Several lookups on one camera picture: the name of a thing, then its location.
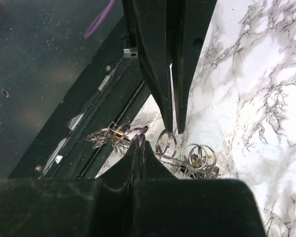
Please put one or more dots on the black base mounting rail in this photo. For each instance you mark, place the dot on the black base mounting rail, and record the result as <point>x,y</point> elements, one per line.
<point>109,90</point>

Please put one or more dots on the yellow key tag inner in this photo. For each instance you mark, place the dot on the yellow key tag inner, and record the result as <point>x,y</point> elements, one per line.
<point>195,161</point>

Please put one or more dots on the round metal key ring disc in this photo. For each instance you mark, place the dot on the round metal key ring disc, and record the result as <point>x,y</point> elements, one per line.
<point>166,149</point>

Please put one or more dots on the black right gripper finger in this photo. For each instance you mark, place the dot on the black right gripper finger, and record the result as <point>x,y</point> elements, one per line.
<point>187,24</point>
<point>146,40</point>
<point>70,208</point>
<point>165,206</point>

